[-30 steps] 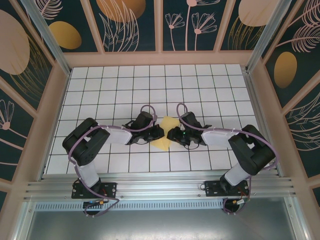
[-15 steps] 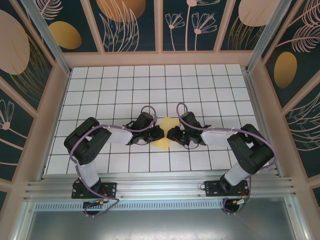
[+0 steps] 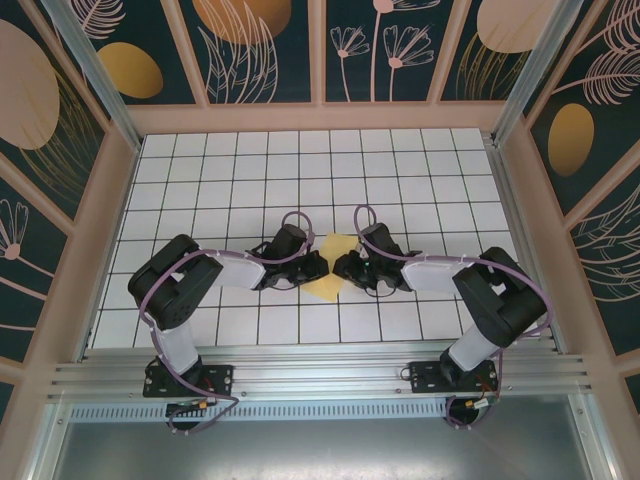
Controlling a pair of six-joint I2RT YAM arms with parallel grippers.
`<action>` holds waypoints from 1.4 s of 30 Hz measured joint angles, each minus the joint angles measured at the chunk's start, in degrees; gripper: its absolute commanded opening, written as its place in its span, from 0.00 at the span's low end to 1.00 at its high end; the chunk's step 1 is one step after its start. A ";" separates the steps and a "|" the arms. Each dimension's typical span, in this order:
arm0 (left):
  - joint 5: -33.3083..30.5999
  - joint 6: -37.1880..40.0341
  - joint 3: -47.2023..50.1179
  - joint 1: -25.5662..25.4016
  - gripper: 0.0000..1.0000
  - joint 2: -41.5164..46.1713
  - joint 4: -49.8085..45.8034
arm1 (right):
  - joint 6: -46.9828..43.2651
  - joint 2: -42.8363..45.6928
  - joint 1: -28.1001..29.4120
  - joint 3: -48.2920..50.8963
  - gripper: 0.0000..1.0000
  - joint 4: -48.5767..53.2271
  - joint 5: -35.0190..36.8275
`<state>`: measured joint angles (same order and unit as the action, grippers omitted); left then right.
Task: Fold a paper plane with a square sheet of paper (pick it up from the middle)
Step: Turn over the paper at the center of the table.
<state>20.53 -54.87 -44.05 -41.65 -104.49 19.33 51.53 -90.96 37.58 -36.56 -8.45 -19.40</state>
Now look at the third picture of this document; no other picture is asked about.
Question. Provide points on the pale yellow paper sheet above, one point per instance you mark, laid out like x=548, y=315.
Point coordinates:
x=327, y=290

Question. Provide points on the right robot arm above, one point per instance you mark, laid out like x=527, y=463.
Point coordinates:
x=500, y=300

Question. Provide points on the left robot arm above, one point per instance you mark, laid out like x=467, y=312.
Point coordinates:
x=170, y=285

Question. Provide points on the grey metal sheet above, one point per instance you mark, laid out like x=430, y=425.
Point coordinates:
x=320, y=450

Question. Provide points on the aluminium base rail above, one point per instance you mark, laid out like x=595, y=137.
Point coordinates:
x=320, y=370

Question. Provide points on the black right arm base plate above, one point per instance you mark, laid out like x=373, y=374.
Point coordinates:
x=425, y=375

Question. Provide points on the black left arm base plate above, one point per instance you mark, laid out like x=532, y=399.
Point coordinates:
x=220, y=380

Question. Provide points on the aluminium side rail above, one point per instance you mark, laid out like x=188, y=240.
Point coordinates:
x=520, y=240

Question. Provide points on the aluminium corner post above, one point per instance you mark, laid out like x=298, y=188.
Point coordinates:
x=95, y=75
x=530, y=65

